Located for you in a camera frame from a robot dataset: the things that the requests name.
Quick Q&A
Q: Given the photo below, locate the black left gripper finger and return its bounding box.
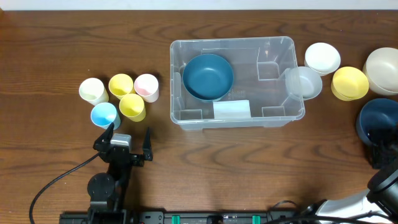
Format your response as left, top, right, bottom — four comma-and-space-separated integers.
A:
142, 128, 153, 161
93, 123, 114, 152

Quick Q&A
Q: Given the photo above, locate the dark blue bowl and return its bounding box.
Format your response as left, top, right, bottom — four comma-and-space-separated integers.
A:
182, 54, 234, 101
356, 98, 397, 146

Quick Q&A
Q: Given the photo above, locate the yellow small bowl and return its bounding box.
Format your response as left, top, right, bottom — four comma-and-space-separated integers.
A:
331, 67, 369, 101

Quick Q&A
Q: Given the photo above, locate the beige large bowl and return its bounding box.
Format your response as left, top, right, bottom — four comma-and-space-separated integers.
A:
363, 47, 397, 96

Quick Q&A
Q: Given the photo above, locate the grey small bowl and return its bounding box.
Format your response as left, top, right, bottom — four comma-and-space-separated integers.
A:
285, 67, 323, 101

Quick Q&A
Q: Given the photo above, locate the white small bowl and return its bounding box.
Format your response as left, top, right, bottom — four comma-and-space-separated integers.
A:
304, 42, 341, 76

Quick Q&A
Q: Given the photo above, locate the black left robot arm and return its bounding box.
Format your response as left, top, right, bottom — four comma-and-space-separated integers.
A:
86, 124, 153, 224

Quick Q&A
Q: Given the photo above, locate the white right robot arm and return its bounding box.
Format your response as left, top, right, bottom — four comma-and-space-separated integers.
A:
302, 129, 397, 223

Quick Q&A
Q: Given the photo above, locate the clear plastic storage container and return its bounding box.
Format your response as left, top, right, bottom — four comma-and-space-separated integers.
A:
170, 36, 305, 130

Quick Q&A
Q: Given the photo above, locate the light blue plastic cup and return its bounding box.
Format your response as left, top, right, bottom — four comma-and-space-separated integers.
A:
90, 103, 121, 130

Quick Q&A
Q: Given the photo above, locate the yellow plastic cup front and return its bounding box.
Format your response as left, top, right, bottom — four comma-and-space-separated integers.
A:
119, 93, 146, 122

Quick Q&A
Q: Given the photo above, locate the yellow plastic cup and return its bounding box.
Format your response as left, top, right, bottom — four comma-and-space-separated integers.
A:
119, 93, 146, 122
108, 73, 135, 100

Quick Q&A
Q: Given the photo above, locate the cream plastic cup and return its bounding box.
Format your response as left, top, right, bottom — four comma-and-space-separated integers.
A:
78, 78, 109, 106

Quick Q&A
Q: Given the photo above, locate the yellow plastic cup rear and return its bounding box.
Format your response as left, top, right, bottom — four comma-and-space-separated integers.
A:
108, 73, 135, 100

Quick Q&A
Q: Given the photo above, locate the pink plastic cup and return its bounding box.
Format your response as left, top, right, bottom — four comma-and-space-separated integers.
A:
134, 73, 159, 103

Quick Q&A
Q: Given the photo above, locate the white label sticker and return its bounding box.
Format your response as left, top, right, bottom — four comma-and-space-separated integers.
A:
213, 100, 251, 119

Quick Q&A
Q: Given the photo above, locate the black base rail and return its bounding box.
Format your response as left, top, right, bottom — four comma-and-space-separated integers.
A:
59, 210, 298, 224

